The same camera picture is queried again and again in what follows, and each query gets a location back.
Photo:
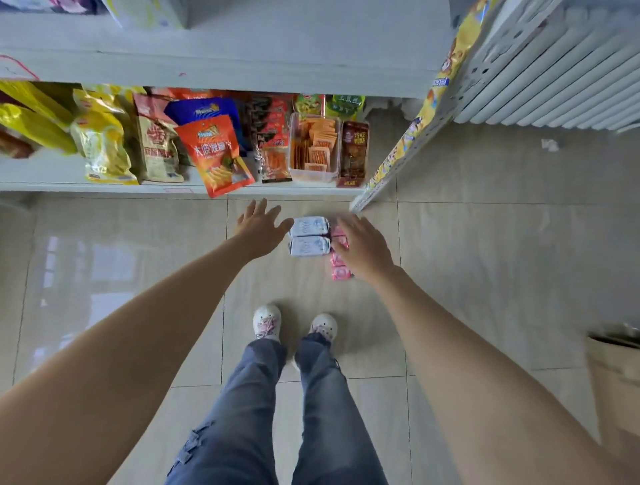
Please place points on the yellow chip bag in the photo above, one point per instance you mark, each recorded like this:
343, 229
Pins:
102, 140

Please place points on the red bordered paper label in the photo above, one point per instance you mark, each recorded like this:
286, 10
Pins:
17, 72
177, 190

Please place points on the person's right forearm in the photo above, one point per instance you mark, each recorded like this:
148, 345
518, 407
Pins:
500, 389

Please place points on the person's left forearm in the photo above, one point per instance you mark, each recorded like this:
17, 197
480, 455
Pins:
110, 365

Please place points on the brown snack box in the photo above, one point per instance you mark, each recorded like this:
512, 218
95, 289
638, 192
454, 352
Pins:
354, 155

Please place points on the plain yellow snack bag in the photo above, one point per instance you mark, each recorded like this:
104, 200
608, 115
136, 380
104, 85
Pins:
35, 120

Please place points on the person's right hand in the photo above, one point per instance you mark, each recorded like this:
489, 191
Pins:
365, 250

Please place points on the row of red strip packets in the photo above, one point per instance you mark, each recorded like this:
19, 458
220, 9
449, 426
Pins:
272, 145

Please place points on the person's right leg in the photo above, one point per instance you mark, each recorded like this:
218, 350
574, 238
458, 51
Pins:
330, 414

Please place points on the pile of red bags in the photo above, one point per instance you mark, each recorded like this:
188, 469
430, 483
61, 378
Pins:
12, 145

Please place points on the white paper scrap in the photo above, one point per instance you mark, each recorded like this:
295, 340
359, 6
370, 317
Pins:
550, 145

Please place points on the person's shoe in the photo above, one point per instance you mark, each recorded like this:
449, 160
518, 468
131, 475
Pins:
324, 327
267, 322

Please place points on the green red snack packet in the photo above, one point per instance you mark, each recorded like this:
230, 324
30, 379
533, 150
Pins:
307, 104

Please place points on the orange red snack bag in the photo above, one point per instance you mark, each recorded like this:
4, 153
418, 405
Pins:
185, 93

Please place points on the person's right shoe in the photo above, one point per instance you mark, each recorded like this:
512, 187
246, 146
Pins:
324, 327

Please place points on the white radiator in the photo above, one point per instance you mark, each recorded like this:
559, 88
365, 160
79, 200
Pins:
550, 70

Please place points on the white perforated rack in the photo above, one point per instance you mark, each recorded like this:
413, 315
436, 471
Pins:
480, 60

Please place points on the clear box of orange sachets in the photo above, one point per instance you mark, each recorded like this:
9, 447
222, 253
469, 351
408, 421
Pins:
315, 150

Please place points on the person's leg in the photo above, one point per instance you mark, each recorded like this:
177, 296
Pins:
235, 414
330, 414

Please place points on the orange chip bag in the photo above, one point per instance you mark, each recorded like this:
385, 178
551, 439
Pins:
215, 155

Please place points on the person's left leg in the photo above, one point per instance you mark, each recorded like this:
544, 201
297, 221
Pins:
235, 414

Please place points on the person's left hand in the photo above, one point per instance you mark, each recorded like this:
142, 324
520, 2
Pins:
260, 230

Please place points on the person's left shoe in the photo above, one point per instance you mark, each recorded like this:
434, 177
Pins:
267, 322

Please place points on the long white pad packet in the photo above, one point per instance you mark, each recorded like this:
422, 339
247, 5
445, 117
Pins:
310, 226
310, 246

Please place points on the beige snack bag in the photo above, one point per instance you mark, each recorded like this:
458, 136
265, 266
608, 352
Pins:
157, 145

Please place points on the white metal shelf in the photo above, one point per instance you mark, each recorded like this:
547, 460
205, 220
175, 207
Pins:
275, 50

